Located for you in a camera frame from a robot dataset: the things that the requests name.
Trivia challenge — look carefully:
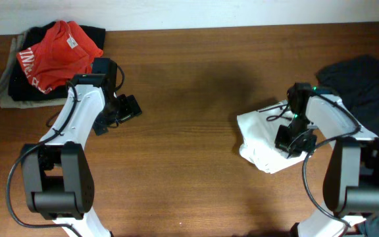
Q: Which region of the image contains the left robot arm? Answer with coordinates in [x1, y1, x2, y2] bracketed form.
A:
[17, 57, 141, 236]

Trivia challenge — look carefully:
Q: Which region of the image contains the red folded t-shirt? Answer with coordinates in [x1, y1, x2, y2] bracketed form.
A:
[16, 20, 103, 94]

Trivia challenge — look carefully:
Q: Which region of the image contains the black folded garment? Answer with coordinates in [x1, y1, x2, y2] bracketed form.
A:
[8, 22, 106, 101]

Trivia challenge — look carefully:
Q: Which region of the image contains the grey folded garment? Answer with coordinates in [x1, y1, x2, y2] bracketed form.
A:
[0, 30, 68, 109]

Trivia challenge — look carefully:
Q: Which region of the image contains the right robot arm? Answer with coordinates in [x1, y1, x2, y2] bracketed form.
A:
[274, 83, 379, 236]

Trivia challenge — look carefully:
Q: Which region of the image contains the dark t-shirt white print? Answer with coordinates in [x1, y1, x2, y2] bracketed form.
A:
[316, 55, 379, 237]

